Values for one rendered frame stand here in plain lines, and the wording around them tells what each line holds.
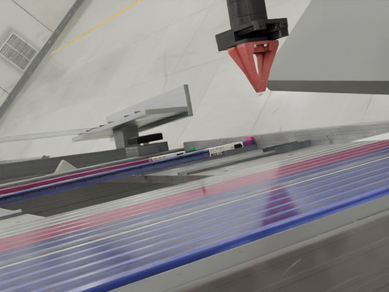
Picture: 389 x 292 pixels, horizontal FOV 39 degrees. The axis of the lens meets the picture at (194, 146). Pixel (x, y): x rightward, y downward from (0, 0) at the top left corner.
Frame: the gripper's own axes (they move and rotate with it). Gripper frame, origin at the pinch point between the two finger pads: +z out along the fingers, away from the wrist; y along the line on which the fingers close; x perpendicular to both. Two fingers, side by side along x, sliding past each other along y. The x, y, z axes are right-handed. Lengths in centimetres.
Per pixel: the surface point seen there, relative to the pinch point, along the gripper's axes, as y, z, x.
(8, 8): -762, -193, 188
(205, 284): 50, 7, -45
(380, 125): 24.0, 7.0, -3.9
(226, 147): 1.2, 7.7, -9.1
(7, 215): 12.8, 8.0, -42.8
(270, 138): 5.0, 7.5, -4.0
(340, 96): -75, 7, 100
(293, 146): 12.8, 8.4, -7.1
